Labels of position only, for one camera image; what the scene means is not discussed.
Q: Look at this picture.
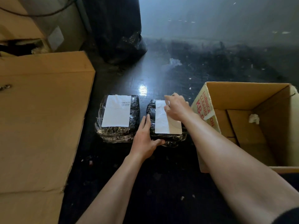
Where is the person's right hand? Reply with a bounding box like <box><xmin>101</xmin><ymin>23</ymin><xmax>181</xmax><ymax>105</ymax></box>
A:
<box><xmin>164</xmin><ymin>93</ymin><xmax>195</xmax><ymax>122</ymax></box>

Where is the person's left hand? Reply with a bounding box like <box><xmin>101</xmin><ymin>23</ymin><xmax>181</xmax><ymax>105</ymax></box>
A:
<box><xmin>129</xmin><ymin>114</ymin><xmax>166</xmax><ymax>161</ymax></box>

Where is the black package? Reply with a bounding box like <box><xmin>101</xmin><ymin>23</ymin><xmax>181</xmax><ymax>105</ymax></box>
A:
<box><xmin>146</xmin><ymin>99</ymin><xmax>188</xmax><ymax>147</ymax></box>
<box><xmin>95</xmin><ymin>95</ymin><xmax>140</xmax><ymax>143</ymax></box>

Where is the white label sheet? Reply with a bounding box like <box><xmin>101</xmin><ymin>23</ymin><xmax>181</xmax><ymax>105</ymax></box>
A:
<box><xmin>155</xmin><ymin>100</ymin><xmax>183</xmax><ymax>135</ymax></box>

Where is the person's left forearm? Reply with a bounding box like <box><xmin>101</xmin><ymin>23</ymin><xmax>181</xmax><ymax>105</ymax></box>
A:
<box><xmin>76</xmin><ymin>153</ymin><xmax>143</xmax><ymax>224</ymax></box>

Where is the person's right forearm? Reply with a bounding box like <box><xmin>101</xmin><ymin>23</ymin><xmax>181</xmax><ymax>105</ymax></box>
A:
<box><xmin>181</xmin><ymin>111</ymin><xmax>299</xmax><ymax>224</ymax></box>

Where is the black wrapped package, printed label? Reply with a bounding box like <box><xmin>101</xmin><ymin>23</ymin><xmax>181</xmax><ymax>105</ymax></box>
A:
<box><xmin>95</xmin><ymin>95</ymin><xmax>140</xmax><ymax>143</ymax></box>

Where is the white crumpled paper scrap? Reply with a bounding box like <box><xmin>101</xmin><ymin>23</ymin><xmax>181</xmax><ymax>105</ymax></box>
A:
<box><xmin>248</xmin><ymin>113</ymin><xmax>260</xmax><ymax>125</ymax></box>

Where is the black plastic bag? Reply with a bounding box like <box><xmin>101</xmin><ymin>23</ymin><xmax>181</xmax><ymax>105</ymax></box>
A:
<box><xmin>81</xmin><ymin>0</ymin><xmax>148</xmax><ymax>65</ymax></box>

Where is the open cardboard box, red print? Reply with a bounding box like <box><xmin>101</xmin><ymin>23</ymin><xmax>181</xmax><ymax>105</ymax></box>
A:
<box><xmin>191</xmin><ymin>82</ymin><xmax>299</xmax><ymax>174</ymax></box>

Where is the large flat cardboard box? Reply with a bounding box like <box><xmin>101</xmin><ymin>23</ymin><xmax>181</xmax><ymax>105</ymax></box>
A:
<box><xmin>0</xmin><ymin>51</ymin><xmax>96</xmax><ymax>224</ymax></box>

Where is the grey bin with white label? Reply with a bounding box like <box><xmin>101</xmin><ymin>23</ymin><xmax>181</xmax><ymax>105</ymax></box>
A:
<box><xmin>17</xmin><ymin>0</ymin><xmax>88</xmax><ymax>54</ymax></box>

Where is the black cable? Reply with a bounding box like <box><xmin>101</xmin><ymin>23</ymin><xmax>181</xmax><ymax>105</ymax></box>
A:
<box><xmin>0</xmin><ymin>0</ymin><xmax>80</xmax><ymax>17</ymax></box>

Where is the cardboard box with black cable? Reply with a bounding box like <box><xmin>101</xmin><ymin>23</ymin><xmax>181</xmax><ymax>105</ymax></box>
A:
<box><xmin>0</xmin><ymin>0</ymin><xmax>46</xmax><ymax>42</ymax></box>

